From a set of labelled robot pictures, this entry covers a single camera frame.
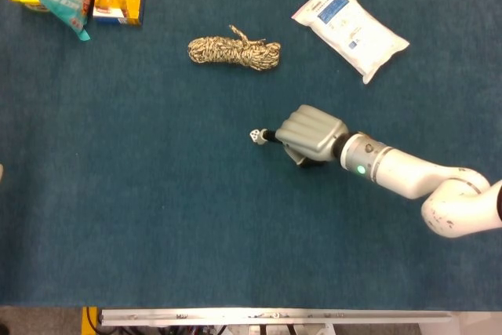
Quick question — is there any white wet wipes pack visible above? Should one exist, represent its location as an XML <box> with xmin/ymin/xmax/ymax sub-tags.
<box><xmin>290</xmin><ymin>0</ymin><xmax>411</xmax><ymax>86</ymax></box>

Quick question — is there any coiled camouflage rope bundle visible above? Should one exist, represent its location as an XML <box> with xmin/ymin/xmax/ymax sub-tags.
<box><xmin>187</xmin><ymin>24</ymin><xmax>282</xmax><ymax>72</ymax></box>

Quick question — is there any teal snack wrapper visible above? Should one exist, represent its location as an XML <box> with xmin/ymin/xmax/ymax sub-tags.
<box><xmin>20</xmin><ymin>0</ymin><xmax>91</xmax><ymax>42</ymax></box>

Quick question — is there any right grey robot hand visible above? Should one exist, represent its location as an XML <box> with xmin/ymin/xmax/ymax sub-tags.
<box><xmin>260</xmin><ymin>104</ymin><xmax>350</xmax><ymax>169</ymax></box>

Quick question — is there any yellow frame bracket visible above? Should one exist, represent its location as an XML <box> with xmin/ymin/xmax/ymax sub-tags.
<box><xmin>81</xmin><ymin>306</ymin><xmax>98</xmax><ymax>335</ymax></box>

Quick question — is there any aluminium table frame rail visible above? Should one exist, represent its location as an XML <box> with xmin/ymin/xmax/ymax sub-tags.
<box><xmin>98</xmin><ymin>308</ymin><xmax>459</xmax><ymax>327</ymax></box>

